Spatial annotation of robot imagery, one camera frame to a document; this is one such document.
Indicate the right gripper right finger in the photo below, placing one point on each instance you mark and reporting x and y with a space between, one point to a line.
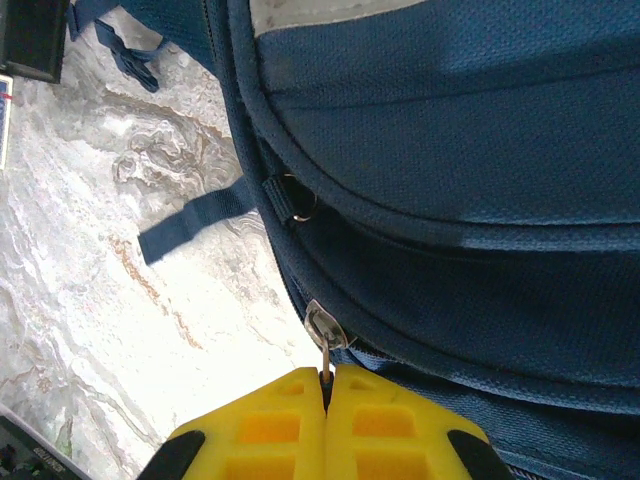
385 435

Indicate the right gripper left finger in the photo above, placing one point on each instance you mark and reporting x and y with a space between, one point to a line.
270 435

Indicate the navy blue student backpack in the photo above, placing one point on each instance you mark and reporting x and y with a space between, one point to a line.
450 150

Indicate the white red playing card box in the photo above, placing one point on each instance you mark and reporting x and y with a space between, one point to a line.
5 125

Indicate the black grey chessboard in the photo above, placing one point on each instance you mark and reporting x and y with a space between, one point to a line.
35 35

